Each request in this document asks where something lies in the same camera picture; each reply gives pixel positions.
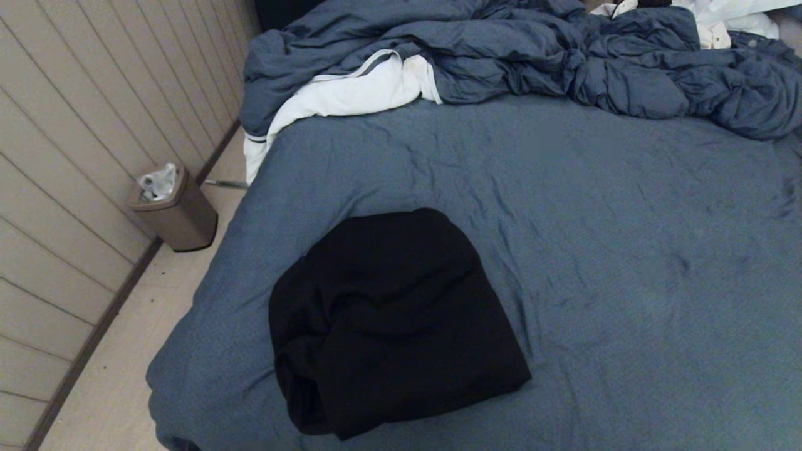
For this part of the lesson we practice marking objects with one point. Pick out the black zip hoodie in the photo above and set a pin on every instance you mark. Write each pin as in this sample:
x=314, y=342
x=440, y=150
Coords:
x=388, y=326

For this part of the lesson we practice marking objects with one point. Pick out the blue bed sheet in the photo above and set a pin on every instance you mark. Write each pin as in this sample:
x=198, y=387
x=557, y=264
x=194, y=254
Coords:
x=595, y=250

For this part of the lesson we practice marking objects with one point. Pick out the crumpled blue duvet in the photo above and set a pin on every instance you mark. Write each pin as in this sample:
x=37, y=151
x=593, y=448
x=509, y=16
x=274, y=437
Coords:
x=501, y=50

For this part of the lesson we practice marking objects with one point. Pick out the beige trash bin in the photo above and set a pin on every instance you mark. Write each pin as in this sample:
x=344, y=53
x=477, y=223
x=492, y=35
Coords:
x=178, y=219

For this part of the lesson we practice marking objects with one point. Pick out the dark headboard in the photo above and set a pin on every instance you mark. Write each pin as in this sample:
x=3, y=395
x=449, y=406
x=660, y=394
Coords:
x=282, y=12

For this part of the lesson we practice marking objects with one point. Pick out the white plastic bin bag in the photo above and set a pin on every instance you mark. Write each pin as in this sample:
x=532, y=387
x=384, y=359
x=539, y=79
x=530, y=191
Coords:
x=158, y=183

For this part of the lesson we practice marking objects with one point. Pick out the cream crumpled garment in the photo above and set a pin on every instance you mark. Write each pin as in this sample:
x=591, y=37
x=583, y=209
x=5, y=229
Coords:
x=711, y=34

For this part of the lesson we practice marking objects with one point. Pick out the white pillow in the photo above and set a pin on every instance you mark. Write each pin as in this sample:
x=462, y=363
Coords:
x=745, y=15

